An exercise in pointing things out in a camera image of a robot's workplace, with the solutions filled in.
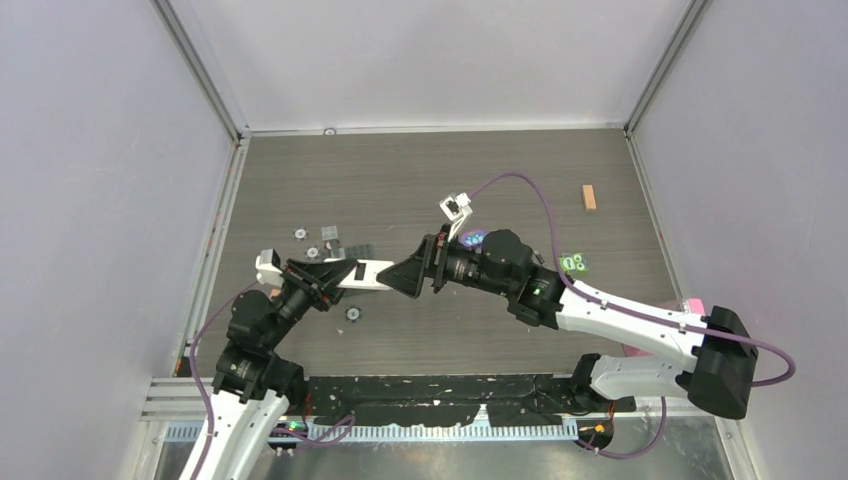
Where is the small gear upper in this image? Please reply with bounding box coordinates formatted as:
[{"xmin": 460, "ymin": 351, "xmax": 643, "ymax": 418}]
[{"xmin": 293, "ymin": 227, "xmax": 309, "ymax": 241}]

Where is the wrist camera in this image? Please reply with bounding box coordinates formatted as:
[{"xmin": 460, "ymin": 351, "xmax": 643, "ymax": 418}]
[
  {"xmin": 255, "ymin": 248, "xmax": 283, "ymax": 287},
  {"xmin": 439, "ymin": 192, "xmax": 473, "ymax": 241}
]

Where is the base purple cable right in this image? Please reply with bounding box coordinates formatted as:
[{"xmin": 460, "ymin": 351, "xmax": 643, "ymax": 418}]
[{"xmin": 574, "ymin": 396, "xmax": 669, "ymax": 461}]

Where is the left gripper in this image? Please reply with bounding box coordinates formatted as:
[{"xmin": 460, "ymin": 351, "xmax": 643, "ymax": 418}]
[{"xmin": 263, "ymin": 257, "xmax": 359, "ymax": 348}]

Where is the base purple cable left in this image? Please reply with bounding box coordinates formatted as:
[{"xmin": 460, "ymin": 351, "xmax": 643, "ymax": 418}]
[{"xmin": 268, "ymin": 413, "xmax": 360, "ymax": 446}]

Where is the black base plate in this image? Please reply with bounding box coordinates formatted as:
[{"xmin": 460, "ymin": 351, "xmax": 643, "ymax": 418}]
[{"xmin": 289, "ymin": 374, "xmax": 636, "ymax": 427}]

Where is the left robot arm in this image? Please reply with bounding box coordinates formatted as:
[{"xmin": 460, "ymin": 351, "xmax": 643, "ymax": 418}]
[{"xmin": 180, "ymin": 250, "xmax": 366, "ymax": 479}]

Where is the pink tape dispenser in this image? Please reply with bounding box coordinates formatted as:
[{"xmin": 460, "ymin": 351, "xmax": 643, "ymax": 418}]
[{"xmin": 622, "ymin": 298, "xmax": 706, "ymax": 357}]

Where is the black gear lower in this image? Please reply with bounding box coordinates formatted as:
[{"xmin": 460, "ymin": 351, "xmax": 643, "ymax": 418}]
[{"xmin": 345, "ymin": 306, "xmax": 362, "ymax": 323}]

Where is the green owl eraser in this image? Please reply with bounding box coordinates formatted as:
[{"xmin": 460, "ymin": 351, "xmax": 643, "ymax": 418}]
[{"xmin": 558, "ymin": 252, "xmax": 589, "ymax": 275}]

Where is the clear lego plate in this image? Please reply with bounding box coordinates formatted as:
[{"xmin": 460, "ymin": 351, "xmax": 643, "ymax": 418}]
[{"xmin": 321, "ymin": 225, "xmax": 339, "ymax": 241}]

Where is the purple paw eraser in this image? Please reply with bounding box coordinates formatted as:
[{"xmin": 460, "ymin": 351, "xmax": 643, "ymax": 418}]
[{"xmin": 459, "ymin": 229, "xmax": 487, "ymax": 249}]

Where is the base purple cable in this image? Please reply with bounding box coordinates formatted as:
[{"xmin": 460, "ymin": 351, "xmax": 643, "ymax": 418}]
[
  {"xmin": 574, "ymin": 396, "xmax": 669, "ymax": 461},
  {"xmin": 268, "ymin": 413, "xmax": 360, "ymax": 446}
]

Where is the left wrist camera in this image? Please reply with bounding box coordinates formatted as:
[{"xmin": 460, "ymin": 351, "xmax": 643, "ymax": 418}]
[{"xmin": 255, "ymin": 248, "xmax": 283, "ymax": 287}]

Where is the wooden block right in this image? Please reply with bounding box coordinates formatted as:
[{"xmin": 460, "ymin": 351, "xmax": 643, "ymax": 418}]
[{"xmin": 581, "ymin": 184, "xmax": 597, "ymax": 212}]

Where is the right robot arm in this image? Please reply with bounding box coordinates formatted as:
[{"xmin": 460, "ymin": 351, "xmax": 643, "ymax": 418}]
[{"xmin": 377, "ymin": 230, "xmax": 759, "ymax": 420}]

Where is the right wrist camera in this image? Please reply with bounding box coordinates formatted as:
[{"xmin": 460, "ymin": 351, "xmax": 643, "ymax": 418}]
[{"xmin": 439, "ymin": 192, "xmax": 473, "ymax": 241}]

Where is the grey lego baseplate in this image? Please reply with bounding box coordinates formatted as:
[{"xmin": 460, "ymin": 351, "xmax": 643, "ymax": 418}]
[{"xmin": 344, "ymin": 243, "xmax": 375, "ymax": 260}]

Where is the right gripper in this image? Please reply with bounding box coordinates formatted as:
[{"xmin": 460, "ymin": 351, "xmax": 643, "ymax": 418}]
[{"xmin": 378, "ymin": 224, "xmax": 513, "ymax": 300}]

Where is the white remote control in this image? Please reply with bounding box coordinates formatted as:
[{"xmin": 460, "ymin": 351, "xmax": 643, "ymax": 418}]
[{"xmin": 335, "ymin": 259, "xmax": 395, "ymax": 291}]

